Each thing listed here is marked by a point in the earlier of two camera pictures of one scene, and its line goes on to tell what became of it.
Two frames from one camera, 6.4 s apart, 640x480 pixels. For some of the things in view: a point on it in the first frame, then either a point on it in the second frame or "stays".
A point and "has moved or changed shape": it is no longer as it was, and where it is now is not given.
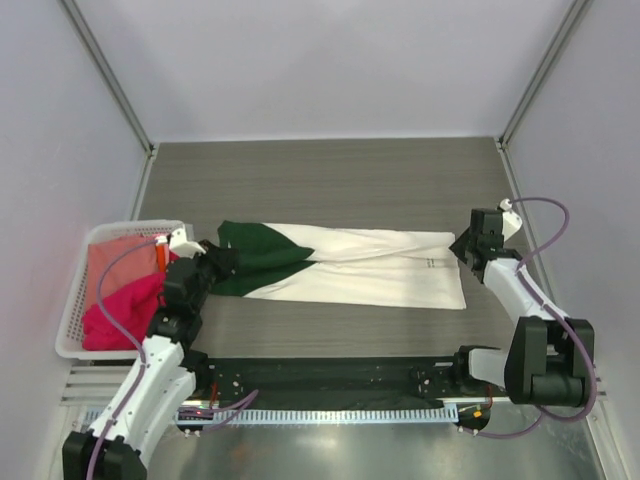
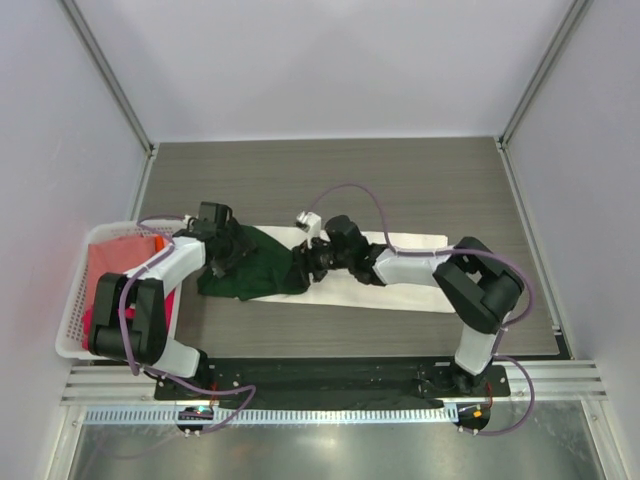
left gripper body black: (211, 269) → (233, 249)
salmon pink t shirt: (113, 261) stays
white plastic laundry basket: (70, 345) stays
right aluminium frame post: (576, 12) stays
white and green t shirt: (335, 266) has moved or changed shape
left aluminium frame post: (108, 75) stays
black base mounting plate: (333, 383) stays
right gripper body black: (463, 244) → (321, 258)
